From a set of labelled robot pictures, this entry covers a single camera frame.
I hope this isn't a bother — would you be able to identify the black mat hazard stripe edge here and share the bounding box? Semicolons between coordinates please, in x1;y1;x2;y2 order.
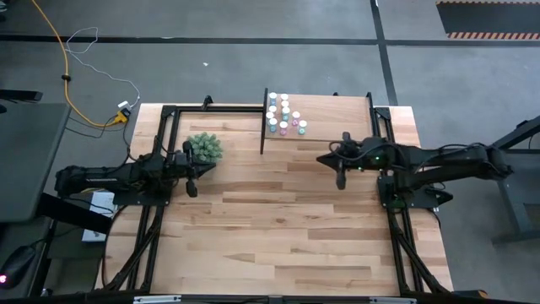
435;0;540;41

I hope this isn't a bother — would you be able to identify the thin white cable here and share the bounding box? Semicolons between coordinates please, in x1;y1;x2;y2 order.
65;26;142;109

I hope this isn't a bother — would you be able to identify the yellow cable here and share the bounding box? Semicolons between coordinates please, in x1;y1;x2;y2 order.
30;0;127;128

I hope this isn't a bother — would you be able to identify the green artificial plant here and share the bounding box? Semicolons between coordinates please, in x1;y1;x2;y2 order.
186;131;224;165

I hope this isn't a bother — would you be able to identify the silver bracket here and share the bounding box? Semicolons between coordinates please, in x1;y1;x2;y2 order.
132;295;182;304
369;296;418;304

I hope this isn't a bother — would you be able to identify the black aluminium rig frame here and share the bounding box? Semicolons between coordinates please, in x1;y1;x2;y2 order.
94;91;455;304

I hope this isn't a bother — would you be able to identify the wooden shelf black metal frame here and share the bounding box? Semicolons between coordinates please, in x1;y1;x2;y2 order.
259;87;377;160

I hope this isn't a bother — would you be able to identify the black flat bar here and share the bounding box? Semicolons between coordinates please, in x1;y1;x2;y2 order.
0;90;44;104

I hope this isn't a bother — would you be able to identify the black metal stand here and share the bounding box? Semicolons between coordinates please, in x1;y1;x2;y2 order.
491;114;540;246

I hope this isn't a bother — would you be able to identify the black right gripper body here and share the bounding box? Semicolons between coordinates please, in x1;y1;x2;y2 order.
336;132;400;190

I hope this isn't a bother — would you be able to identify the black computer mouse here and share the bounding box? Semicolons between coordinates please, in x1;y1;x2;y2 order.
0;244;37;290

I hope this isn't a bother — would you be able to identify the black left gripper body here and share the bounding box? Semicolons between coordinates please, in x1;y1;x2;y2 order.
163;141;199;198

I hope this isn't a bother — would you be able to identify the white power box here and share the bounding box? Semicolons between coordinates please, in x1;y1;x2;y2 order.
81;189;118;243

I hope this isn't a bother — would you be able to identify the black desk beam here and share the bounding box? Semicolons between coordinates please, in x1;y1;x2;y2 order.
36;193;114;236

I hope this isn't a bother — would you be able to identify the grey desk top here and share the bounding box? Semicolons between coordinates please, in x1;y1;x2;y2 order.
0;102;72;224

